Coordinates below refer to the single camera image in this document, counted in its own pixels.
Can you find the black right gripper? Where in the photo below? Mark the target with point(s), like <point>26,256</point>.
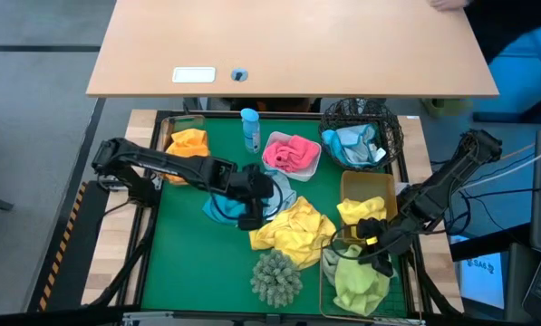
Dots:
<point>383,244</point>

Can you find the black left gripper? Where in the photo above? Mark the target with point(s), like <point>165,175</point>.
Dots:
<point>252,188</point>

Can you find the yellow microfiber towel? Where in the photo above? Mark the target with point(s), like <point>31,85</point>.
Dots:
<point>297,231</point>
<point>360,210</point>

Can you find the lime green microfiber towel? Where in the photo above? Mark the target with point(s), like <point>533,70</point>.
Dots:
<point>356,285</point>

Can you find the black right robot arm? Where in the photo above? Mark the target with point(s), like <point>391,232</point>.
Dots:
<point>447,181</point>

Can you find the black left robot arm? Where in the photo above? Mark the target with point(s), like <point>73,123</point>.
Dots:
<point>161,163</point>

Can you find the white plastic basket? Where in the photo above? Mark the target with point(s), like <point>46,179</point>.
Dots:
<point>297,174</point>

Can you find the light blue spray bottle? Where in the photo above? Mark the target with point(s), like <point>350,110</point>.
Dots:
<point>251,131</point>

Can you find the amber plastic tray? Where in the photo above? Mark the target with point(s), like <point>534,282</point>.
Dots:
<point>370,185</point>

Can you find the grey-green artificial succulent plant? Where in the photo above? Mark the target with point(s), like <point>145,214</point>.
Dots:
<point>277,278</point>

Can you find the clear plastic tray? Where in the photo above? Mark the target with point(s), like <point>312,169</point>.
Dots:
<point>181,122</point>

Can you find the green table mat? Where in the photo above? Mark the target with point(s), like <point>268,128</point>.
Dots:
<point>197,271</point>

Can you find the white labelled box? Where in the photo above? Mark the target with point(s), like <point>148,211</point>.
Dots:
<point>483,280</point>

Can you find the beige wooden desk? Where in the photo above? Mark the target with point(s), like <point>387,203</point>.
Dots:
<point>292,45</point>

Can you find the black desk foot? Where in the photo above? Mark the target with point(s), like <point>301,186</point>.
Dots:
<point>501,117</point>

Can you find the person's hand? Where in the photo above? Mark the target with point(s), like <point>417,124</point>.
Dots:
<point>447,4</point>

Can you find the person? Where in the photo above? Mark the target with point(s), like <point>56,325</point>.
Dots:
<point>510,22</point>

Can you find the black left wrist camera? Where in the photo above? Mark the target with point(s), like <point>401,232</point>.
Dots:
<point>250,223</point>

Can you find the black diagonal frame strut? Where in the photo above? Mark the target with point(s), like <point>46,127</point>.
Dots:
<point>433,290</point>
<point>127,265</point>

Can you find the black aluminium table frame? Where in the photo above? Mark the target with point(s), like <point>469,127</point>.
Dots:
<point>215,114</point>

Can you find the hazard striped base plate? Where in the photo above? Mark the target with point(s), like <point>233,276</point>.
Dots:
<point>70,253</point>

